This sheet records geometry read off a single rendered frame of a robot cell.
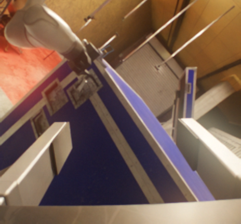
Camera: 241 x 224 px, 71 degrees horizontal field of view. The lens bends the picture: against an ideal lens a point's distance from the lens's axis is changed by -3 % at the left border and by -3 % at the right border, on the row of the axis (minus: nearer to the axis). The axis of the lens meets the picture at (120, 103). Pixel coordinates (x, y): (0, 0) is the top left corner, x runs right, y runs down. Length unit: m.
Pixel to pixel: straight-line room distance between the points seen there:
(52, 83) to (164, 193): 0.76
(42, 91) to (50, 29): 0.51
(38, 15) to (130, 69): 7.80
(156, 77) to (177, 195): 7.66
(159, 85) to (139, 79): 0.96
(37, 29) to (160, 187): 0.64
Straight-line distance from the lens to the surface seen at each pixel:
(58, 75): 1.00
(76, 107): 0.84
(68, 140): 0.16
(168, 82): 8.18
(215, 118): 8.73
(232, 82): 5.29
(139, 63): 8.31
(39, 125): 1.01
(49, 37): 0.61
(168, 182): 0.65
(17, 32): 0.72
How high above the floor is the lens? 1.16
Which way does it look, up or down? 9 degrees down
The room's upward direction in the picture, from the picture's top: 52 degrees clockwise
